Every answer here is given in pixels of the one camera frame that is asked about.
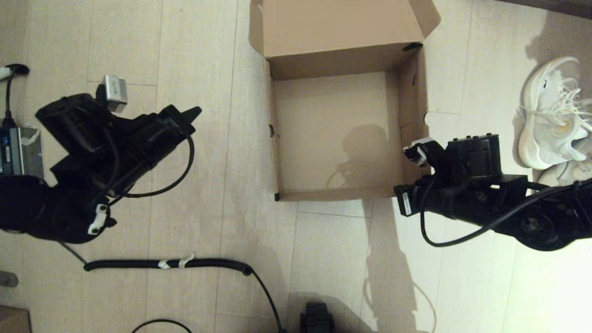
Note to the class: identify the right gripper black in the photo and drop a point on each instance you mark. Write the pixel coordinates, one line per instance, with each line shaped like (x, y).
(434, 199)

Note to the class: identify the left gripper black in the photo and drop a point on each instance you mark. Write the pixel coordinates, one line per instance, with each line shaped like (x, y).
(143, 148)

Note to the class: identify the brown cardboard shoe box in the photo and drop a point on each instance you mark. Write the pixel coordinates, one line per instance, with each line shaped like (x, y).
(333, 138)

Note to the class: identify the white mesh sneaker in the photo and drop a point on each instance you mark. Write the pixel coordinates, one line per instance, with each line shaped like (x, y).
(562, 175)

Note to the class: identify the white sneaker yellow insole logo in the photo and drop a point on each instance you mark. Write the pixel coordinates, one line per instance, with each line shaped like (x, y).
(541, 120)

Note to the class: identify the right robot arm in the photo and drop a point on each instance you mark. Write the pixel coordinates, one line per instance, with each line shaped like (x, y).
(532, 222)

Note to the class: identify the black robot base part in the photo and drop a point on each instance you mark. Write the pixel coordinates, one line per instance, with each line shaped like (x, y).
(317, 319)

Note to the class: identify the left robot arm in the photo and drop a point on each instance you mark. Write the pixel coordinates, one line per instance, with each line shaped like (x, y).
(27, 208)

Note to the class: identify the grey power adapter box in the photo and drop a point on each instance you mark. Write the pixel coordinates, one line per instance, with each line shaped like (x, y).
(21, 152)

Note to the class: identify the white socket plug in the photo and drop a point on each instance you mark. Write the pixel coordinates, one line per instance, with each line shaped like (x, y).
(4, 73)

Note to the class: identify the small grey floor object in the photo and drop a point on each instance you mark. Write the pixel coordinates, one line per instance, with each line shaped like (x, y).
(8, 279)

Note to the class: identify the small brown cardboard carton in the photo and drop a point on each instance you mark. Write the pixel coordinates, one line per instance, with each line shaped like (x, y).
(14, 321)

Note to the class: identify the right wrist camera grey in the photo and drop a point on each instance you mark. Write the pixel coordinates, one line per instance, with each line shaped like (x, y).
(418, 152)

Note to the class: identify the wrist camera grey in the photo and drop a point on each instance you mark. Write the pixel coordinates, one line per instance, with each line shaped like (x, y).
(418, 152)
(114, 90)

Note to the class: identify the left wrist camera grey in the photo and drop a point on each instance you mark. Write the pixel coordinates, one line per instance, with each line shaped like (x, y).
(114, 90)

